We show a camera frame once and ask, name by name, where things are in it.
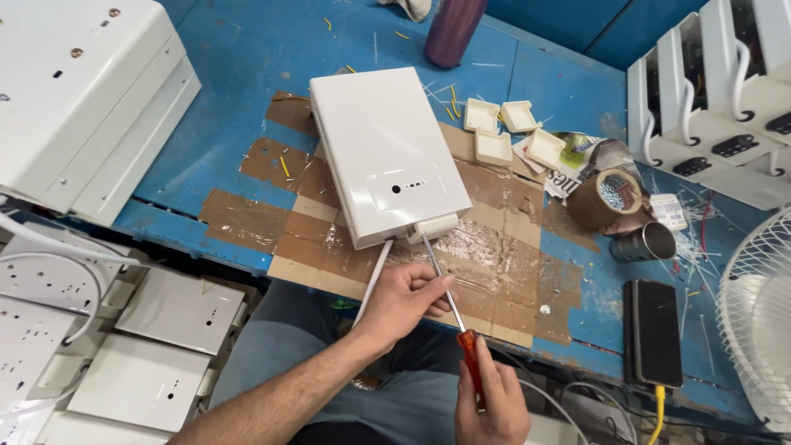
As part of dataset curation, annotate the person's right hand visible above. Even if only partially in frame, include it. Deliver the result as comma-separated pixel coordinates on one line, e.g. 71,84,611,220
454,337,532,445

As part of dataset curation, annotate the person's left hand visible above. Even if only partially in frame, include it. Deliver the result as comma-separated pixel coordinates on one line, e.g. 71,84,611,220
354,262,458,354

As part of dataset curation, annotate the red handled screwdriver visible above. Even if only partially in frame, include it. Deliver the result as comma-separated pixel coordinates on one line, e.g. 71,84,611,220
420,231,487,412

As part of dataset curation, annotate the taped brown cardboard sheet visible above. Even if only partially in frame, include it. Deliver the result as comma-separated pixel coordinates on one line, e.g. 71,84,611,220
198,90,585,350

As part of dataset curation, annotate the white metal box unit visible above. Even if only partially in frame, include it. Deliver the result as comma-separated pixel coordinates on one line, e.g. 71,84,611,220
309,66,473,251

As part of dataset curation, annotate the black smartphone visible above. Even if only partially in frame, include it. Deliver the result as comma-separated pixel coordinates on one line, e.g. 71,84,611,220
623,279,684,391

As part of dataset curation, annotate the white plastic corner cap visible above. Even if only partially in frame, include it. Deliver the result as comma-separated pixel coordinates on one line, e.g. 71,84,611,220
475,128,514,167
463,98,501,134
525,128,567,171
500,100,543,134

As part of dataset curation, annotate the brown packing tape roll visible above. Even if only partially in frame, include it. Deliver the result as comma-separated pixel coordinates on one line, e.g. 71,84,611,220
566,168,644,232

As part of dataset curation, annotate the steel cup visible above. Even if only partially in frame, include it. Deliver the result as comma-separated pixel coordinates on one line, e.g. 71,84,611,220
609,221,678,263

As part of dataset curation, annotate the crumpled newspaper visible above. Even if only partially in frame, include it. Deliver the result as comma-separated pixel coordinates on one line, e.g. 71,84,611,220
512,131,644,200

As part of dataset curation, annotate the white table fan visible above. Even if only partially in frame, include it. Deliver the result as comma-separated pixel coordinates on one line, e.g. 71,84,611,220
716,206,791,433

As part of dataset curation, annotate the purple bottle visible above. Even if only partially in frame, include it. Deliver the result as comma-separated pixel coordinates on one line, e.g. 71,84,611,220
424,0,489,69

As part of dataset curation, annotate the heap of white box units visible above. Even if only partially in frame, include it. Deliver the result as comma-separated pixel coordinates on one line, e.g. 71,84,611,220
0,197,263,445

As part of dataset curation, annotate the pale cloth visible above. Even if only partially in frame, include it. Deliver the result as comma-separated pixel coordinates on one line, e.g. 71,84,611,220
378,0,433,23

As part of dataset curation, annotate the row of white box units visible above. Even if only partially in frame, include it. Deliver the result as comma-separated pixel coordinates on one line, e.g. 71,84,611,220
627,0,791,211

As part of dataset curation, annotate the large white metal cabinet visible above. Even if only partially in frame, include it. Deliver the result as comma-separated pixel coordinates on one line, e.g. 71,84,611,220
0,0,202,227

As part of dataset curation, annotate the white power cable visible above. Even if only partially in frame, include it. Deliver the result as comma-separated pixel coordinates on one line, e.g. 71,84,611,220
352,240,394,327

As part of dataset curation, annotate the thin white cable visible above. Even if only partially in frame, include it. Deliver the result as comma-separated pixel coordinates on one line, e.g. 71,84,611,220
518,378,589,445
559,381,639,445

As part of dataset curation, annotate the yellow charging cable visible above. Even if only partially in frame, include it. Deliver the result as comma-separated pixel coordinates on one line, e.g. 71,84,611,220
645,384,667,445

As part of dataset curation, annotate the pile of white wire cuttings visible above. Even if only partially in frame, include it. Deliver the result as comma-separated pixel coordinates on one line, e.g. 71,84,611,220
655,185,727,310

